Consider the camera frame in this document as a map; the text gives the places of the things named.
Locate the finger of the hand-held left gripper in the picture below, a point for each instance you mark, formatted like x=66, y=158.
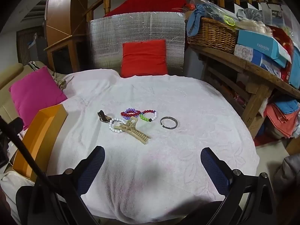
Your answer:
x=19, y=143

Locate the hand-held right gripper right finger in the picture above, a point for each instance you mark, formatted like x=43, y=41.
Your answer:
x=215, y=168

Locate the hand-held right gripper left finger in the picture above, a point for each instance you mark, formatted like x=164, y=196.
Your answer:
x=93, y=166

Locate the orange cardboard box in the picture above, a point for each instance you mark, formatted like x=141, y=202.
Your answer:
x=39, y=133

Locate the beige hair claw clip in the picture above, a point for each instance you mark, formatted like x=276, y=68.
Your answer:
x=133, y=130

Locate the grey metal bangle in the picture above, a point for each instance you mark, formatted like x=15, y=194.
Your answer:
x=175, y=121

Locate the pink pillow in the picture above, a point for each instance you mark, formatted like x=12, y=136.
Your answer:
x=35, y=93

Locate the grey cloth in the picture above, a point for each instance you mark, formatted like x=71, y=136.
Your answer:
x=288, y=175

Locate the patterned brown cloth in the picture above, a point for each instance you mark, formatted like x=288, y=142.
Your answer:
x=61, y=82

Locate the white embossed towel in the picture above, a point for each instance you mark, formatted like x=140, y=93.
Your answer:
x=175, y=98

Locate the stack of folded cloths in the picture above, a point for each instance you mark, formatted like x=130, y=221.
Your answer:
x=281, y=119

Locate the wooden table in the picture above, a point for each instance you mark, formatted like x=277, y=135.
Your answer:
x=257, y=91

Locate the red pillow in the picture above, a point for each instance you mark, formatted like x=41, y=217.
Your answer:
x=144, y=58

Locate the white floral box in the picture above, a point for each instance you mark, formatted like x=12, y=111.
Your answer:
x=243, y=52

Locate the silver foil insulation mat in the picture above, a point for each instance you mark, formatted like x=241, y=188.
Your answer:
x=105, y=39

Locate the wicker basket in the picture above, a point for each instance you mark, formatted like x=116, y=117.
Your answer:
x=211, y=36

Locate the blue shoe box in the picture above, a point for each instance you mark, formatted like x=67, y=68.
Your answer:
x=257, y=42

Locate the wooden cabinet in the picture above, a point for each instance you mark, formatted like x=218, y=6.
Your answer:
x=58, y=9

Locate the red patterned bag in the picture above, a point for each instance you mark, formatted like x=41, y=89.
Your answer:
x=281, y=37

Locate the blue cloth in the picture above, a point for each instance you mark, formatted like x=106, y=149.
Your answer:
x=194, y=21

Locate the clear plastic bag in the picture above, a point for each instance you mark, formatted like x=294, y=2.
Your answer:
x=218, y=9

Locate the red blanket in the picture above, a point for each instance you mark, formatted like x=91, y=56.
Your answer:
x=152, y=2

